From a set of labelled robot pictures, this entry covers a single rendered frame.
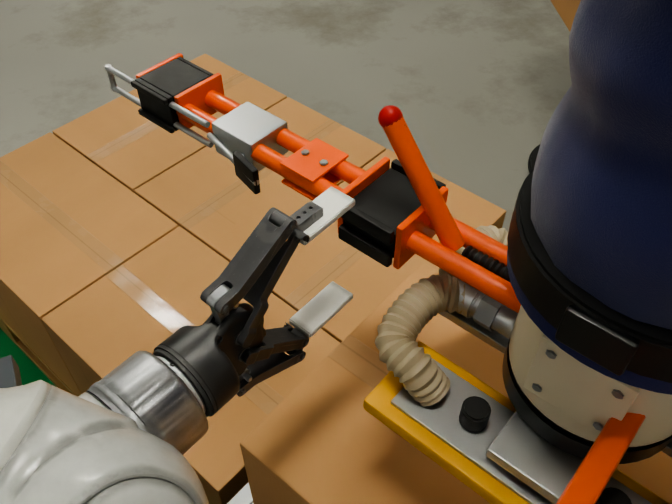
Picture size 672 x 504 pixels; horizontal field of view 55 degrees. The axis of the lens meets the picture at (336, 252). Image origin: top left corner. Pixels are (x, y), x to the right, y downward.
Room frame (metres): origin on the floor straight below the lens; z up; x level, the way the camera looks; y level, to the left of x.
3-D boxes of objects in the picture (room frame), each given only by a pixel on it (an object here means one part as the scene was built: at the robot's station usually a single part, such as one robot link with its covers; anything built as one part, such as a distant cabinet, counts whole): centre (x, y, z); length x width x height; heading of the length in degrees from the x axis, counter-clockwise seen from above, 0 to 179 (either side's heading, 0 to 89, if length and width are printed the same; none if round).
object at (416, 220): (0.50, -0.06, 1.22); 0.10 x 0.08 x 0.06; 139
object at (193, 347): (0.32, 0.10, 1.23); 0.09 x 0.07 x 0.08; 139
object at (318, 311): (0.42, 0.02, 1.16); 0.07 x 0.03 x 0.01; 139
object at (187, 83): (0.74, 0.20, 1.22); 0.08 x 0.07 x 0.05; 49
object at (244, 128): (0.64, 0.10, 1.22); 0.07 x 0.07 x 0.04; 49
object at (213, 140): (0.66, 0.20, 1.22); 0.31 x 0.03 x 0.05; 49
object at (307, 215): (0.40, 0.03, 1.31); 0.05 x 0.01 x 0.03; 139
